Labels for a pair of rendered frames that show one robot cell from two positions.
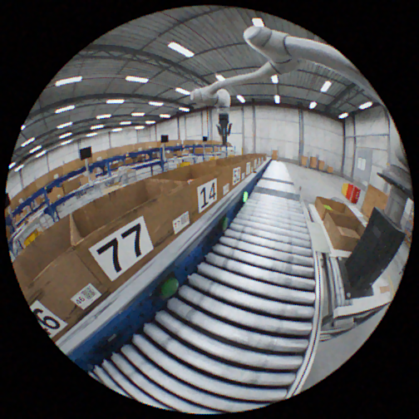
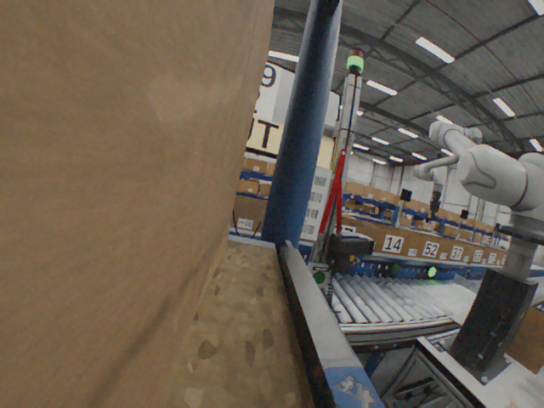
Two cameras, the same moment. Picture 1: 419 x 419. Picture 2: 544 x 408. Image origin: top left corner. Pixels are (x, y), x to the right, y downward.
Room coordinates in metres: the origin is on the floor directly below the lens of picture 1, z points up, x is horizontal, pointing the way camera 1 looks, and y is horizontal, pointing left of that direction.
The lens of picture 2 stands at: (-0.86, -0.50, 1.18)
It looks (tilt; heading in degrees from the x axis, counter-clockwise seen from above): 6 degrees down; 55
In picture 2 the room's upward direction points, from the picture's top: 12 degrees clockwise
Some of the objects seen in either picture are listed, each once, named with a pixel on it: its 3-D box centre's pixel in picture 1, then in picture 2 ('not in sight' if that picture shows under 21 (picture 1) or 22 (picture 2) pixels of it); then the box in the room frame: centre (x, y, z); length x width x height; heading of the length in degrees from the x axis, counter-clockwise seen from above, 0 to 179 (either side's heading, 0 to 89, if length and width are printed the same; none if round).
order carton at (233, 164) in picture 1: (221, 172); (423, 245); (1.00, -0.11, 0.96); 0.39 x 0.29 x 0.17; 150
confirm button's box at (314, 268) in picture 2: not in sight; (317, 275); (-0.42, -0.16, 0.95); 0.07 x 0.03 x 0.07; 150
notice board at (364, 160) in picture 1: (361, 179); not in sight; (1.87, -4.87, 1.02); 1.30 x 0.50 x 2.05; 138
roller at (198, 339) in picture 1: (226, 352); (341, 296); (-0.02, -0.03, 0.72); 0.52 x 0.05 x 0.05; 60
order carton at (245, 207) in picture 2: not in sight; (229, 208); (-0.35, 0.68, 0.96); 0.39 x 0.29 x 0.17; 149
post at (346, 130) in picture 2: not in sight; (328, 220); (-0.40, -0.13, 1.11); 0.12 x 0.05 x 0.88; 150
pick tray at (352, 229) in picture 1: (349, 232); (518, 335); (0.30, -0.90, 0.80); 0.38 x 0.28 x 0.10; 62
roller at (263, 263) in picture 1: (264, 263); (401, 297); (0.31, -0.23, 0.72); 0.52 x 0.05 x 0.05; 60
